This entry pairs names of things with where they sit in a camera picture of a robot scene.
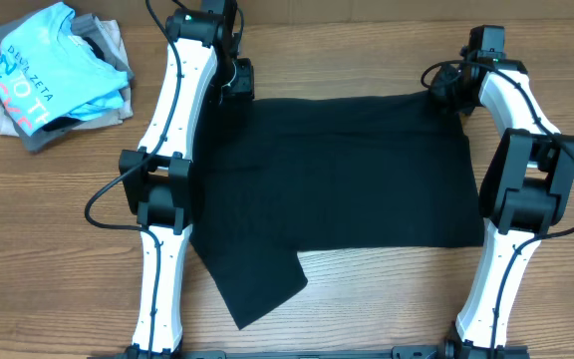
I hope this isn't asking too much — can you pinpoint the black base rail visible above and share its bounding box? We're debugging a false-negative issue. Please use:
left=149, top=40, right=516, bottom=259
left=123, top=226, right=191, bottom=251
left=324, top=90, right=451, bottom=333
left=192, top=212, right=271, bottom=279
left=91, top=342, right=530, bottom=359

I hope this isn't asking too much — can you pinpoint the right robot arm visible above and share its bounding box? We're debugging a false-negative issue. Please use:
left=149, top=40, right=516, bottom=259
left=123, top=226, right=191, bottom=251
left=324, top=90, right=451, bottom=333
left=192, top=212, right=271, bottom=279
left=423, top=25, right=574, bottom=358

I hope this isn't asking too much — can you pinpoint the light blue printed t-shirt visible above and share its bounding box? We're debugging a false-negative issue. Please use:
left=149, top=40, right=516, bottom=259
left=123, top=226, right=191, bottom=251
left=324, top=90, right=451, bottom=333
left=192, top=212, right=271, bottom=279
left=0, top=2, right=129, bottom=136

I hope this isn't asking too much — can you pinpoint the grey folded garment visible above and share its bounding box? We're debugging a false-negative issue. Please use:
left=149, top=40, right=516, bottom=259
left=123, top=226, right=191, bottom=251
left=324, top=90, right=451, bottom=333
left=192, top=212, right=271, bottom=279
left=0, top=14, right=134, bottom=153

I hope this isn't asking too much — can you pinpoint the black t-shirt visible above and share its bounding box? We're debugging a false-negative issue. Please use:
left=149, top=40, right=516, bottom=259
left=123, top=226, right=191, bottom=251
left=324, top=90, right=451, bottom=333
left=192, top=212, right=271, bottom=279
left=191, top=92, right=483, bottom=328

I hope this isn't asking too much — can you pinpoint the beige folded garment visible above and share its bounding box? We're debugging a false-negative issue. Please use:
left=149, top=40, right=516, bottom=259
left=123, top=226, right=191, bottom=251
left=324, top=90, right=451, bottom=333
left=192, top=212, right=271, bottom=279
left=0, top=20, right=134, bottom=137

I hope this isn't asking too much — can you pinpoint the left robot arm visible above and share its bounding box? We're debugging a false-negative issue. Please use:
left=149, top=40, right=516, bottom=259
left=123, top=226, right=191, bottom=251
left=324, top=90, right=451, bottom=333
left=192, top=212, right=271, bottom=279
left=119, top=0, right=254, bottom=358

